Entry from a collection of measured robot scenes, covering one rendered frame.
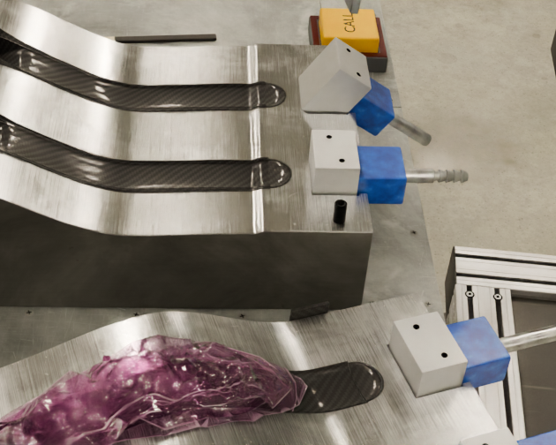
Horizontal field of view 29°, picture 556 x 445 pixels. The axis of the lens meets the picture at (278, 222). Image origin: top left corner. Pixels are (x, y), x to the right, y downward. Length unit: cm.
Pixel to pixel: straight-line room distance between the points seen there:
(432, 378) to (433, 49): 199
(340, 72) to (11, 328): 35
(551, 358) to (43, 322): 100
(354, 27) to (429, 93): 139
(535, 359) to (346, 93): 85
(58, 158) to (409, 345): 32
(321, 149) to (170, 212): 13
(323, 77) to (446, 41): 181
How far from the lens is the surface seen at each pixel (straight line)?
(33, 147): 87
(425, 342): 77
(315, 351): 78
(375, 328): 81
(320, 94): 93
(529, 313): 176
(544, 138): 247
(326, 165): 84
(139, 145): 91
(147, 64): 100
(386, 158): 88
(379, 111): 95
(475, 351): 79
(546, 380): 167
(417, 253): 95
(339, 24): 116
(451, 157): 236
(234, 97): 96
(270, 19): 123
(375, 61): 115
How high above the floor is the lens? 145
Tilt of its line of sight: 43 degrees down
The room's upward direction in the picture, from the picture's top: 4 degrees clockwise
